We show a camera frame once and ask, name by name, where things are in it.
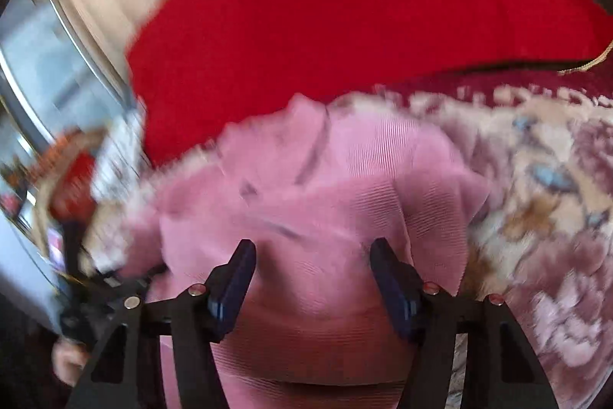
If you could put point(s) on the grey cabinet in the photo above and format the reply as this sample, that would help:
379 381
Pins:
24 275

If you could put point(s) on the floral patterned blanket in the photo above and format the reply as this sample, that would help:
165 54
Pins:
550 198

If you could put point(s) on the pink ribbed garment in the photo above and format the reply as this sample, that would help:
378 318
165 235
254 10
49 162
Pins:
335 198

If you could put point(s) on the red blanket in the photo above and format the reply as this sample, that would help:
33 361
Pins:
345 16

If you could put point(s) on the red printed box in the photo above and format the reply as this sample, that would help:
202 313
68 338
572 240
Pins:
72 186

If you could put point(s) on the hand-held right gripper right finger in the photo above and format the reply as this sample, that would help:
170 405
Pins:
395 294

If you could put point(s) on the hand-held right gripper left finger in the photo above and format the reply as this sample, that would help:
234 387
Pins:
229 294

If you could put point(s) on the person's left hand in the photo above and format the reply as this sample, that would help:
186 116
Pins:
67 361

